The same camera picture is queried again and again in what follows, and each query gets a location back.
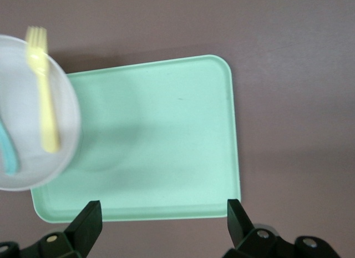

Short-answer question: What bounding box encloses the teal plastic spoon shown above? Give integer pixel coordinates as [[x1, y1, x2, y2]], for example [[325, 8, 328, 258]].
[[0, 115, 21, 175]]

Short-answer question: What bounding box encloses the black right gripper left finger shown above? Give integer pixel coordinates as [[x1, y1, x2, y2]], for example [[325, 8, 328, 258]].
[[19, 201, 103, 258]]

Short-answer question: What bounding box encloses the yellow plastic fork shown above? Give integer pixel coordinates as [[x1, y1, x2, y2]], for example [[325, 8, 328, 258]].
[[25, 26, 61, 154]]

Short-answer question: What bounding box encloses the round pale pink plate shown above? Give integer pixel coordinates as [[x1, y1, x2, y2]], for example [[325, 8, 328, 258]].
[[0, 33, 82, 191]]

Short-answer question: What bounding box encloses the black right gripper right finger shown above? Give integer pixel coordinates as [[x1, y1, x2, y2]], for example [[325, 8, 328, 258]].
[[223, 199, 295, 258]]

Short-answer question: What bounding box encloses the mint green rectangular tray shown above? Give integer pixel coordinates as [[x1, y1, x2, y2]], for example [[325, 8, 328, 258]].
[[30, 54, 241, 224]]

